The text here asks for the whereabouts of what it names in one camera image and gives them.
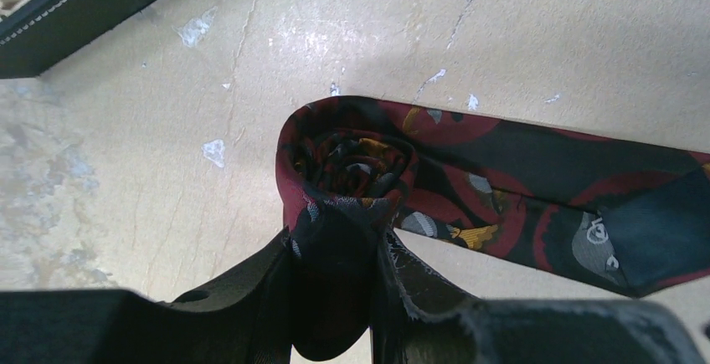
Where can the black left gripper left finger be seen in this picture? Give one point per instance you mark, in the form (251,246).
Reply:
(241,316)

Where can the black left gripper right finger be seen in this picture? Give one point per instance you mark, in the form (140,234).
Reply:
(418,316)

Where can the dark red patterned tie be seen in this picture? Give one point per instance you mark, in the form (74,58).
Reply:
(623,216)

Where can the beige compartment tie box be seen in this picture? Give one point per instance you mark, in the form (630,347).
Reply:
(40,33)

